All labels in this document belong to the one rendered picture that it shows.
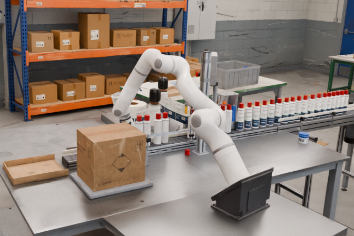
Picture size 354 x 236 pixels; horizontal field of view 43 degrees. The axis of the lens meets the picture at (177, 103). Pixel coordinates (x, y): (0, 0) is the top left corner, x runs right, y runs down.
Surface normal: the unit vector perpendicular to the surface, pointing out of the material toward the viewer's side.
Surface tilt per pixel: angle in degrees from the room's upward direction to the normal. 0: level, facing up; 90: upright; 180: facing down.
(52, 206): 0
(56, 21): 90
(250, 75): 90
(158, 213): 0
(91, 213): 0
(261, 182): 90
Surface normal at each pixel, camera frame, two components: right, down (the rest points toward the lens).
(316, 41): -0.77, 0.13
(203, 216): 0.05, -0.97
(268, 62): 0.63, 0.23
